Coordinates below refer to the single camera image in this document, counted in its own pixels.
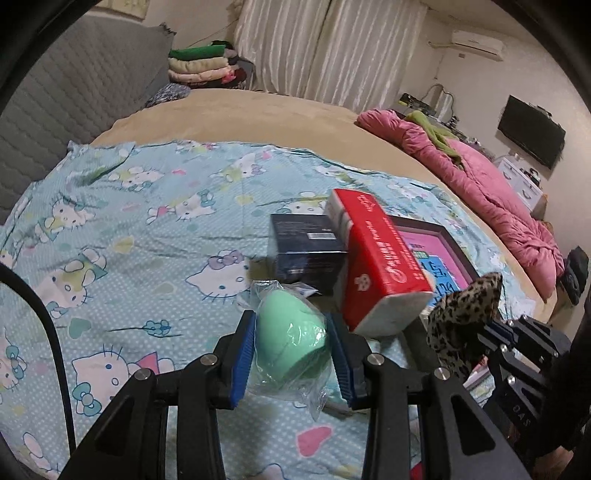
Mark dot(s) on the grey quilted headboard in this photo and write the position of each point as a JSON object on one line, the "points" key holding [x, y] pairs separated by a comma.
{"points": [[69, 92]]}

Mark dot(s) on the blue cartoon cat printed blanket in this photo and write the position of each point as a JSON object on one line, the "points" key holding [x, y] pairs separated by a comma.
{"points": [[138, 207]]}

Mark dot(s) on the beige bed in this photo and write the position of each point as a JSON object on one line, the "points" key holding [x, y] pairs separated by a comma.
{"points": [[277, 120]]}

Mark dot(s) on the white drawer cabinet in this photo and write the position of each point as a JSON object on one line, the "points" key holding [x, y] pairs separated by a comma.
{"points": [[519, 182]]}

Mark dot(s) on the cluttered side table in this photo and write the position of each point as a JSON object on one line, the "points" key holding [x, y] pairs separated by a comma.
{"points": [[429, 108]]}

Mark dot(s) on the white curtains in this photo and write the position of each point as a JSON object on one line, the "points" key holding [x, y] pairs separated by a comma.
{"points": [[323, 46]]}

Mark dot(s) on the red tissue pack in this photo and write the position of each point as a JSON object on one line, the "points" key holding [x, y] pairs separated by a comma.
{"points": [[383, 267]]}

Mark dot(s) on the black wall television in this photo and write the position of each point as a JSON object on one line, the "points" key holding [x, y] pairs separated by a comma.
{"points": [[531, 131]]}

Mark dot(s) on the green cloth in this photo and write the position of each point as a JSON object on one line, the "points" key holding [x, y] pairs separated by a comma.
{"points": [[436, 134]]}

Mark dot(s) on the dark cardboard box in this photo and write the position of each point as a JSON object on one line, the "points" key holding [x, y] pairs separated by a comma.
{"points": [[304, 249]]}

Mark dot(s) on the pink box with dark frame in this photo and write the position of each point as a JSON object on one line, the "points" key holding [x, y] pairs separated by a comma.
{"points": [[425, 249]]}

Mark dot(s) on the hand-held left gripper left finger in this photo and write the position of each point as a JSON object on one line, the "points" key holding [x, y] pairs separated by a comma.
{"points": [[242, 360]]}

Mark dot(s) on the white air conditioner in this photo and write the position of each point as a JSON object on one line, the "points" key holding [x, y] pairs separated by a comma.
{"points": [[478, 44]]}

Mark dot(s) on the dark cloth bundle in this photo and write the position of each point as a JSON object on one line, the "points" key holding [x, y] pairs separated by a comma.
{"points": [[577, 277]]}

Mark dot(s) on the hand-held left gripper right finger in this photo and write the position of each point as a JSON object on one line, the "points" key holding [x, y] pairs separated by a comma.
{"points": [[344, 364]]}

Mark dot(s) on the person's right forearm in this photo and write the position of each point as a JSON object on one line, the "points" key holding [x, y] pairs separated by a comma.
{"points": [[575, 401]]}

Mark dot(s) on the green sponge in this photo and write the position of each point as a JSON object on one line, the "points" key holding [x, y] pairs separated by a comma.
{"points": [[291, 332]]}

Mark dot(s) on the grey knitted cloth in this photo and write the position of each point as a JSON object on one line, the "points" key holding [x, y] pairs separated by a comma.
{"points": [[166, 94]]}

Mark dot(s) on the leopard print scrunchie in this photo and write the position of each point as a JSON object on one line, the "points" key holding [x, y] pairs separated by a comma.
{"points": [[452, 323]]}

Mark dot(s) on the stack of folded clothes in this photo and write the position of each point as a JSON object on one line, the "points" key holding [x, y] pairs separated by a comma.
{"points": [[203, 64]]}

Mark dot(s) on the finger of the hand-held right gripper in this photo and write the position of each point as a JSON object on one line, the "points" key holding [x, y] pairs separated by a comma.
{"points": [[497, 330], [545, 337]]}

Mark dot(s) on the pink duvet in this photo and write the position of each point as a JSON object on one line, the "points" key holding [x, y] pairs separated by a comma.
{"points": [[485, 184]]}

